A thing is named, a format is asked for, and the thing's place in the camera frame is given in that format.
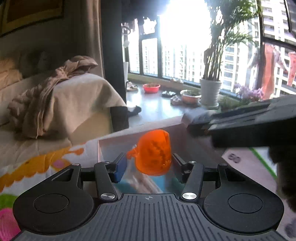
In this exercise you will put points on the blue packet in box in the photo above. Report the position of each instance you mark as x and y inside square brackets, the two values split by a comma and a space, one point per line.
[141, 183]

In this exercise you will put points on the framed wall picture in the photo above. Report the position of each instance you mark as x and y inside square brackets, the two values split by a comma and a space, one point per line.
[20, 14]

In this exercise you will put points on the pink toy net scoop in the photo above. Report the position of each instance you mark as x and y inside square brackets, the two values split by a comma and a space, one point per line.
[8, 225]

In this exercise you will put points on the white potted palm plant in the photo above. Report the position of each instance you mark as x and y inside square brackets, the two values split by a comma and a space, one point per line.
[226, 16]

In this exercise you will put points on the brown crumpled blanket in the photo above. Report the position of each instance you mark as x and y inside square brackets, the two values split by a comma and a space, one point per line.
[27, 110]

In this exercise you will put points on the orange toy cup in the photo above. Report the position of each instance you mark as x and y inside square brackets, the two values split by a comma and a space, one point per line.
[152, 155]

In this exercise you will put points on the pink cardboard storage box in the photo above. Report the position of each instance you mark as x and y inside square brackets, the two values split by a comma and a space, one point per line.
[187, 147]

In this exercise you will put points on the beige bed sheet cover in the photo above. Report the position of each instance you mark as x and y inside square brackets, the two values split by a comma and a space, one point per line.
[79, 109]

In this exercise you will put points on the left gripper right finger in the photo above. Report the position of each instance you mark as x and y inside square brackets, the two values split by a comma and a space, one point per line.
[191, 175]

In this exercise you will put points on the red plastic basin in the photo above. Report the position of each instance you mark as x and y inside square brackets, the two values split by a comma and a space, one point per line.
[151, 88]

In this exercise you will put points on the printed ruler play mat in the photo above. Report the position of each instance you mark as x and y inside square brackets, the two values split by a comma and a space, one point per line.
[54, 197]

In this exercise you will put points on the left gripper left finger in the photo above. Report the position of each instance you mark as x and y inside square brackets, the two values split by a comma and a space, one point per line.
[106, 175]

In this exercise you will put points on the small brown flower pot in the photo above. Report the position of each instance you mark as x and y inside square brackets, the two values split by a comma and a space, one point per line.
[189, 97]

